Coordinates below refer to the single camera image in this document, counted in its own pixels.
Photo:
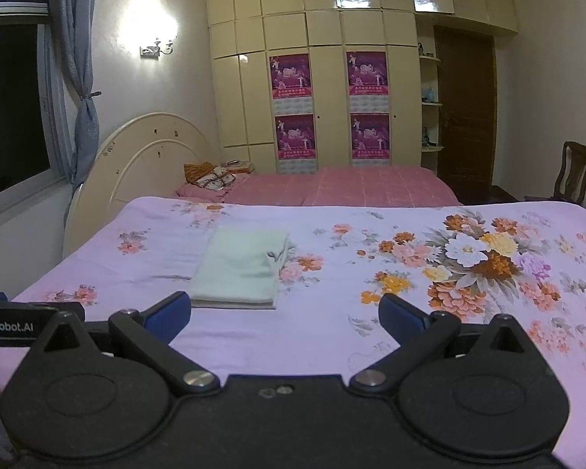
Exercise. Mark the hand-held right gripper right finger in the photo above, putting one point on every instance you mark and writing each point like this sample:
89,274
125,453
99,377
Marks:
400,315

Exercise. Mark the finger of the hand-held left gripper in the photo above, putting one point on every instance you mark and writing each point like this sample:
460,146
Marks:
74,310

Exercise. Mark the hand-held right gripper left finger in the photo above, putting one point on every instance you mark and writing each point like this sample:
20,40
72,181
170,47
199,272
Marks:
168,310

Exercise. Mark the pale green sweater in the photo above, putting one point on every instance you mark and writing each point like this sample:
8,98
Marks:
239,264

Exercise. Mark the purple floral bed sheet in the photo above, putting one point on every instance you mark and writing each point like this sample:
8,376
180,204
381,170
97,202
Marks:
322,342

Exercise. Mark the pink checked bed cover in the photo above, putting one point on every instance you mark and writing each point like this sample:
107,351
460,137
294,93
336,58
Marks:
371,185

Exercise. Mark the orange patterned pillow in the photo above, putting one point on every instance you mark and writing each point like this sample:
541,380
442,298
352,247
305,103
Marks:
207,176

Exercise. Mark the cream arched headboard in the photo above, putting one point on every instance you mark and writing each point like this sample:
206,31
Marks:
141,156

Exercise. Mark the bedside table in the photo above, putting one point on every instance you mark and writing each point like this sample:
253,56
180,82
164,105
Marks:
239,166

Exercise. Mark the window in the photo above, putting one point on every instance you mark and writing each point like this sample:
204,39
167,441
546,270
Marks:
10,107

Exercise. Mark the cream corner shelf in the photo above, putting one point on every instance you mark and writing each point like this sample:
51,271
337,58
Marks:
429,102

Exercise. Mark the dark wooden door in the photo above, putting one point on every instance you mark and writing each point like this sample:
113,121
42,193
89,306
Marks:
466,107

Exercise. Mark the dark wooden chair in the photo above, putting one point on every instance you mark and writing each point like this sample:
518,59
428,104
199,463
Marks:
574,166

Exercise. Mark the blue-grey curtain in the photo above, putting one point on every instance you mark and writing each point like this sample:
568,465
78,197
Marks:
75,58

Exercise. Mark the cream wardrobe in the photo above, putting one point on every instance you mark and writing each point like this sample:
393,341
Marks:
332,24

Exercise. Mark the purple wall poster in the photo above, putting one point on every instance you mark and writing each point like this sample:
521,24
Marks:
367,73
290,75
295,137
370,137

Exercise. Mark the ornate wall lamp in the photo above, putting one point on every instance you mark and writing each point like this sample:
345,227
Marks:
157,48

